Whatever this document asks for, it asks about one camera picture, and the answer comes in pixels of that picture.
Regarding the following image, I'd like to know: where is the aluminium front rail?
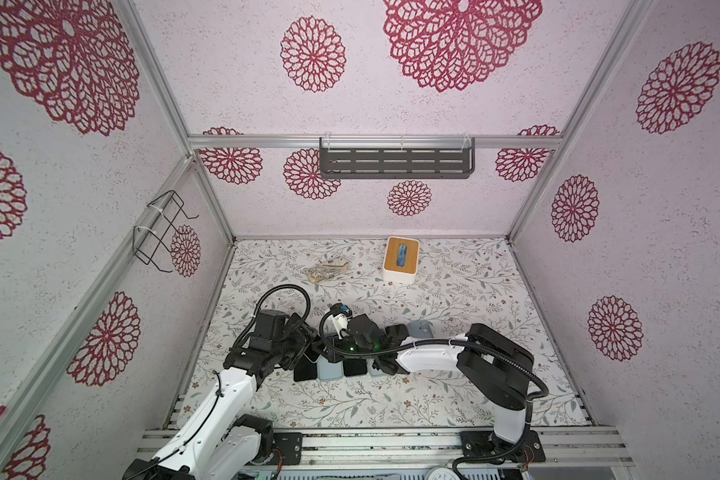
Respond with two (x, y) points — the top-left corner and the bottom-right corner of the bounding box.
(134, 395), (634, 475)

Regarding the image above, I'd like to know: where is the black phone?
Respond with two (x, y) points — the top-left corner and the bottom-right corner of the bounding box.
(342, 359), (368, 378)

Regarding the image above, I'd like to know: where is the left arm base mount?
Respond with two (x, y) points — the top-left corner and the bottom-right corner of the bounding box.
(233, 415), (304, 467)

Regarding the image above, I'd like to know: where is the clear plastic bag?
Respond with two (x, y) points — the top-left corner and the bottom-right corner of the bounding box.
(304, 258), (351, 285)

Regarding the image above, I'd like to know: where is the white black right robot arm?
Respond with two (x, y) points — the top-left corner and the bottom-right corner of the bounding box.
(317, 306), (549, 447)

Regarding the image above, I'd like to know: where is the black corrugated right cable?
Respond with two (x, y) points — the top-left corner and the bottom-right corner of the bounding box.
(317, 308), (550, 480)

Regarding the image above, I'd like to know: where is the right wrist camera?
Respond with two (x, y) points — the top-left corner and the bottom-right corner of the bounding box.
(328, 303), (353, 338)

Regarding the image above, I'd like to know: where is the black corrugated left cable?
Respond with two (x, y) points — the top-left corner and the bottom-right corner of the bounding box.
(233, 283), (312, 349)

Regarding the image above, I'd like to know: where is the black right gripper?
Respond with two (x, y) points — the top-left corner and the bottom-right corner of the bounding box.
(310, 332), (377, 364)

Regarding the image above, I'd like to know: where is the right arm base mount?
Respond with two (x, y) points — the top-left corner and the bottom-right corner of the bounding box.
(459, 430), (547, 465)

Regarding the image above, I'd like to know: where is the black wire wall basket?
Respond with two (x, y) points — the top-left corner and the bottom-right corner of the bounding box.
(131, 190), (201, 277)

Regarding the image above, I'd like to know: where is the round white gauge dial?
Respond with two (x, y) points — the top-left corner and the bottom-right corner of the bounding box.
(425, 467), (459, 480)

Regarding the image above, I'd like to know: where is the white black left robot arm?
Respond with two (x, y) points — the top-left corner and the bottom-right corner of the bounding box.
(123, 310), (316, 479)

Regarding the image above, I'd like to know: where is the light blue phone case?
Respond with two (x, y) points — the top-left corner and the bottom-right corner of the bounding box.
(316, 358), (344, 381)

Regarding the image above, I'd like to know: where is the light case with purple button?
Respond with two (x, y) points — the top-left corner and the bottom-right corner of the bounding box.
(407, 320), (434, 339)

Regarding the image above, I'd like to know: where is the grey slotted wall shelf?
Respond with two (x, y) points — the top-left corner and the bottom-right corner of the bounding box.
(318, 138), (475, 180)

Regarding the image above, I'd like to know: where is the white wooden-top tissue box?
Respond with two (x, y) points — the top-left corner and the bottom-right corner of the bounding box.
(382, 236), (420, 285)

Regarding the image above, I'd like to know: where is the black corrugated cable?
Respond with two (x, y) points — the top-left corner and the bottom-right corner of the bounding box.
(317, 308), (550, 480)
(233, 283), (312, 349)

